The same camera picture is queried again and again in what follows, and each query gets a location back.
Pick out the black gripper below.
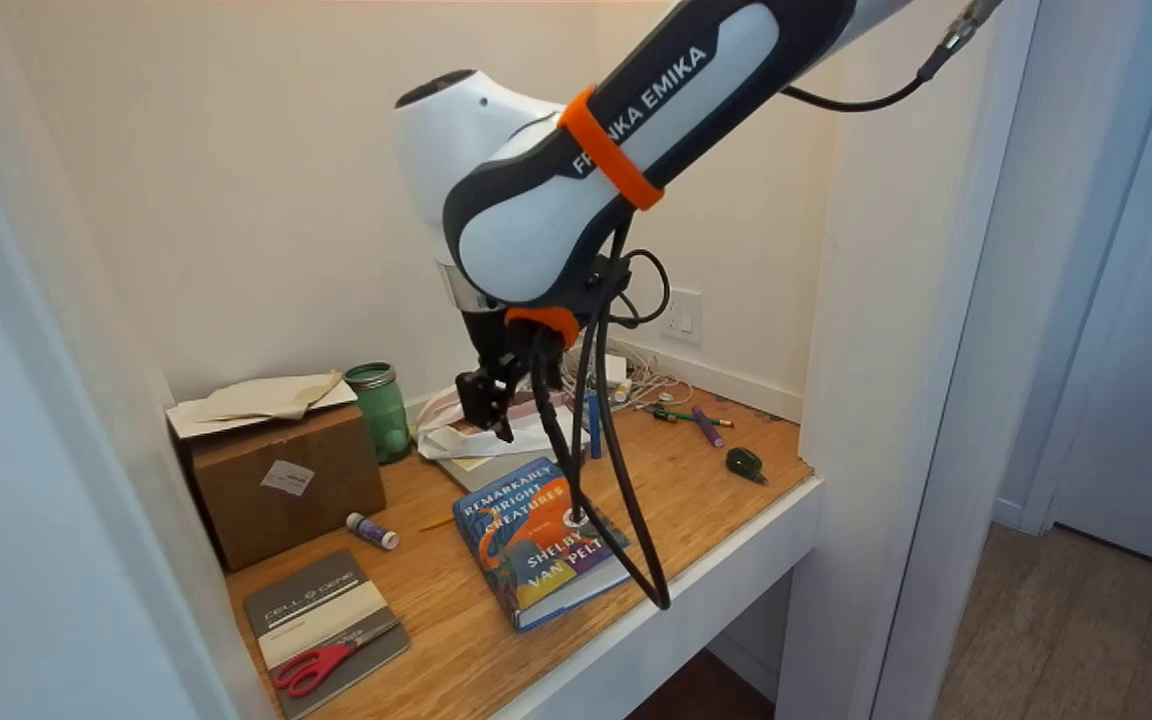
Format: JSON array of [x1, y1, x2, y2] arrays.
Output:
[[453, 306, 544, 435]]

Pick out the book with colourful cover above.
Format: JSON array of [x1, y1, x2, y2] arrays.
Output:
[[453, 454, 634, 636]]

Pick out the stack of white papers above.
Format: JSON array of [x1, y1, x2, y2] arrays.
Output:
[[412, 384, 585, 496]]

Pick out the green cup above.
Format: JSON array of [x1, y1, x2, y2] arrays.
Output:
[[338, 361, 417, 468]]

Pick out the blue pen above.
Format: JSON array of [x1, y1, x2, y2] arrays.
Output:
[[585, 384, 606, 465]]

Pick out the white and purple glue stick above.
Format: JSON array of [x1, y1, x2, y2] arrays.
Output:
[[343, 506, 405, 555]]

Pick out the brown cardboard box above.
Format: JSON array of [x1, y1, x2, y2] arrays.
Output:
[[179, 402, 386, 574]]

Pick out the beige folded paper sheet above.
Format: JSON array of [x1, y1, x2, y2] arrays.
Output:
[[164, 371, 362, 443]]

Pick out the dark green teardrop gadget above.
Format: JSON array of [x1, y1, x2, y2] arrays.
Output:
[[722, 443, 766, 488]]

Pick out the red scissors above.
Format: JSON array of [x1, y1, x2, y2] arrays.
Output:
[[266, 636, 379, 703]]

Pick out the white door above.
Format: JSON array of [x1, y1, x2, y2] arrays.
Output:
[[1049, 0, 1152, 584]]

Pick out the small orange cable strap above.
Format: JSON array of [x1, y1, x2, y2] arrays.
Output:
[[502, 298, 589, 356]]

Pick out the tangled white cable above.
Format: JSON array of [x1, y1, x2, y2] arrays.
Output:
[[606, 353, 689, 407]]

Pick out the thick black cable bundle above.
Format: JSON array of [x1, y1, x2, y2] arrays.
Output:
[[529, 215, 677, 617]]

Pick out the pliers with coloured handles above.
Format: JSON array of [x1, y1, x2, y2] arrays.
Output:
[[648, 395, 738, 452]]

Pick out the wide orange arm strap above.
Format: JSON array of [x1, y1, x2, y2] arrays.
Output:
[[556, 83, 669, 215]]

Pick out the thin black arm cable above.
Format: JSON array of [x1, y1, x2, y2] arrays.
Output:
[[779, 0, 1008, 114]]

